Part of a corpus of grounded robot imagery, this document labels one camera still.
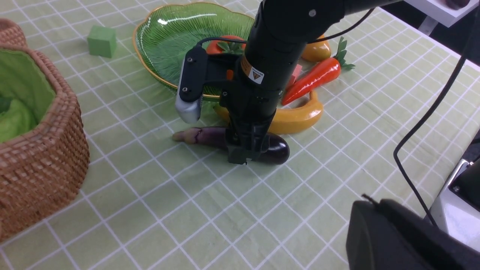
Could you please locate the woven rattan basket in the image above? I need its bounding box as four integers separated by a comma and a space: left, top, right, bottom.
1, 44, 90, 242

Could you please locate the salmon foam cube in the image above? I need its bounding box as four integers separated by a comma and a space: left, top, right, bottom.
286, 64, 302, 89

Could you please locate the white shelf corner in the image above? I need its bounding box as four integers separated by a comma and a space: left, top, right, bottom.
405, 0, 479, 27

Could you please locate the woven rattan basket lid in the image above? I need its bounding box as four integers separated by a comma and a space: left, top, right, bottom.
0, 18, 28, 47

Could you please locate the thin black cable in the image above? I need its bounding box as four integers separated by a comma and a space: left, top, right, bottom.
393, 7, 480, 227

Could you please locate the purple toy eggplant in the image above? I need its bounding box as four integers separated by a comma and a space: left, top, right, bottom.
172, 126, 290, 165

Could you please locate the yellow orange toy mango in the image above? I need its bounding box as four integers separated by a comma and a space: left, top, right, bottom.
301, 40, 332, 63

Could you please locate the green foam cube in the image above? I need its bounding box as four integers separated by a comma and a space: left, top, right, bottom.
87, 25, 117, 58

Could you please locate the orange toy carrot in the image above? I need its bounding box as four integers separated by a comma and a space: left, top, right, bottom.
281, 36, 355, 106

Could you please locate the yellow toy banana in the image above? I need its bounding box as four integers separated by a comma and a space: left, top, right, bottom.
213, 90, 324, 135

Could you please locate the orange toy persimmon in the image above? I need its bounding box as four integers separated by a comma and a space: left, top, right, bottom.
205, 35, 247, 81

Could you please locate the right black grey wrist camera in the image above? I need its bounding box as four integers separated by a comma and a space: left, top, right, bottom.
175, 45, 240, 124

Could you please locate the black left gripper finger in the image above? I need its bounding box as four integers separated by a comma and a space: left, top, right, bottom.
346, 195, 480, 270

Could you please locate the green glass leaf plate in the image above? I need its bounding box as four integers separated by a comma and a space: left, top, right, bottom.
133, 2, 254, 92

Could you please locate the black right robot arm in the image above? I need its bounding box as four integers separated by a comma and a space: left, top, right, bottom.
220, 0, 392, 165

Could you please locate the green fabric basket liner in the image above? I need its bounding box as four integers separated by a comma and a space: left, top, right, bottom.
0, 48, 56, 143

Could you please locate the green checkered tablecloth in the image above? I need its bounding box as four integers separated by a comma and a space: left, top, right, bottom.
1, 0, 458, 270

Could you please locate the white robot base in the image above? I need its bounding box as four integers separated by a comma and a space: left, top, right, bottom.
427, 129, 480, 252

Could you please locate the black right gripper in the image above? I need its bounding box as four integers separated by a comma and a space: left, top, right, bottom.
219, 81, 283, 165

